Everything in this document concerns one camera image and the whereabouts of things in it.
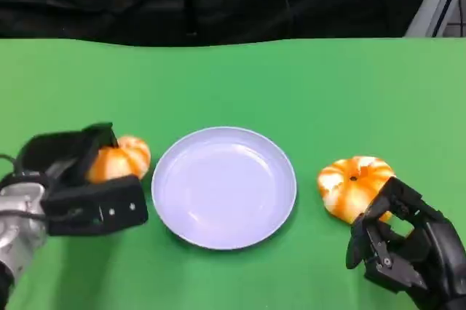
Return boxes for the orange white toy bread roll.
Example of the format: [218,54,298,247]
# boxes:
[317,156,397,224]
[86,135,151,184]

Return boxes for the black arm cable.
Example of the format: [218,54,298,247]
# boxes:
[0,154,23,175]

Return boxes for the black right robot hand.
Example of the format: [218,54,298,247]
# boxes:
[345,175,466,310]

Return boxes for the lilac plate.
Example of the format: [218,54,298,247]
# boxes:
[151,126,298,251]

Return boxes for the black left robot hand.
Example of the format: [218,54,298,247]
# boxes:
[16,122,149,237]

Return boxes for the green table cloth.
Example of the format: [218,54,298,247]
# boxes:
[0,37,466,310]

